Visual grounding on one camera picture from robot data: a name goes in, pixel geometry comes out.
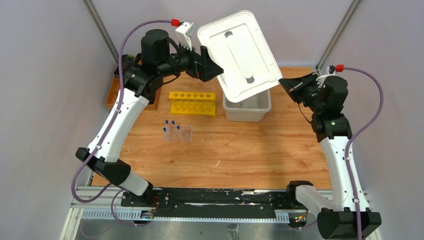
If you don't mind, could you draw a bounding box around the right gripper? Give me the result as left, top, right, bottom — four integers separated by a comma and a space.
278, 72, 325, 114

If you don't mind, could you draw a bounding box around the white bin lid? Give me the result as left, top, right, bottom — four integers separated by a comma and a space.
197, 10, 283, 103

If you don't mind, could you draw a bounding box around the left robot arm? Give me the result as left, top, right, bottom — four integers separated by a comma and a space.
75, 29, 224, 207

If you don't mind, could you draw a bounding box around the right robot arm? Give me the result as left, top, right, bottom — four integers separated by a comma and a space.
279, 73, 382, 240

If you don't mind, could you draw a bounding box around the yellow test tube rack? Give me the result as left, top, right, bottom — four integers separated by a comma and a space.
168, 91, 216, 116

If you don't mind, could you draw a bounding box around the grey plastic bin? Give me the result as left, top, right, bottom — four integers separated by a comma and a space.
222, 90, 272, 122

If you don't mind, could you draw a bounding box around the wooden compartment tray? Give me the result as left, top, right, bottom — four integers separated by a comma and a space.
105, 54, 160, 112

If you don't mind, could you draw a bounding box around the clear plastic tube rack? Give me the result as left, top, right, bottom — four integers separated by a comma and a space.
162, 124, 194, 143

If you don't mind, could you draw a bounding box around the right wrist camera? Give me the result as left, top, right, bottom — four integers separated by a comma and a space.
315, 65, 337, 89

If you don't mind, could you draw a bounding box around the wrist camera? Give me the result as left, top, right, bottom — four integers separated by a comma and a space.
175, 21, 196, 51
315, 65, 337, 89

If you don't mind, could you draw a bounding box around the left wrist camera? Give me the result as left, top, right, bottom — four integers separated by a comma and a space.
175, 21, 196, 51

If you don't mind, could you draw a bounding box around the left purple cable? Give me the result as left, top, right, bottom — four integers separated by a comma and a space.
71, 19, 181, 228

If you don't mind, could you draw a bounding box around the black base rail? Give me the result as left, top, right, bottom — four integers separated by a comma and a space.
119, 187, 308, 220

